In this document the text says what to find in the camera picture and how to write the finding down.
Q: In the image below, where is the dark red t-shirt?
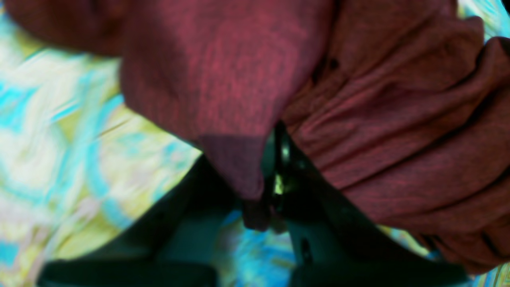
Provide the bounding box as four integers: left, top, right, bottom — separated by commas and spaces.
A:
5, 0, 510, 274

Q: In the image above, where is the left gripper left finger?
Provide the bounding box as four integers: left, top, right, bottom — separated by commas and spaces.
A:
38, 156, 237, 287

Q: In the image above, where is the patterned tile tablecloth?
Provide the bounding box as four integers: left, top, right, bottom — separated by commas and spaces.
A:
1, 0, 509, 287

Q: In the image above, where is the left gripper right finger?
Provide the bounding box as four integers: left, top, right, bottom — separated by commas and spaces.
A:
273, 122, 469, 287

